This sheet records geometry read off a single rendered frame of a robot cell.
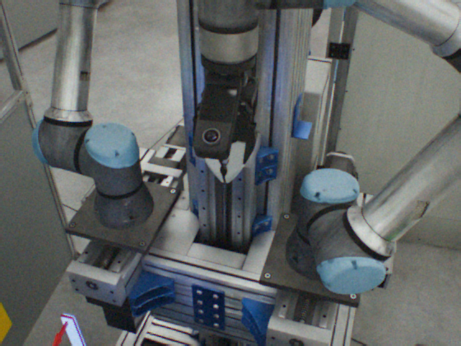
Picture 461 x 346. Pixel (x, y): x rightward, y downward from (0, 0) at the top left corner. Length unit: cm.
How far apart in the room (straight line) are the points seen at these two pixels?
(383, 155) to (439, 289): 71
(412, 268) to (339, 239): 172
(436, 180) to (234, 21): 43
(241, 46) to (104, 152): 57
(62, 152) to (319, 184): 58
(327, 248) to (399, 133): 138
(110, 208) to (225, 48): 68
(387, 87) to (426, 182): 130
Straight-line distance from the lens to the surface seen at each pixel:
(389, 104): 217
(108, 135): 115
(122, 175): 114
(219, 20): 60
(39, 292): 232
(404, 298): 248
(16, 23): 449
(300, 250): 110
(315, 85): 138
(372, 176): 240
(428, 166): 85
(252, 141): 69
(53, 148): 121
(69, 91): 118
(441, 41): 87
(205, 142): 60
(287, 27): 100
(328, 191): 99
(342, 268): 89
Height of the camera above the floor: 193
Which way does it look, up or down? 41 degrees down
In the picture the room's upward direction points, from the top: straight up
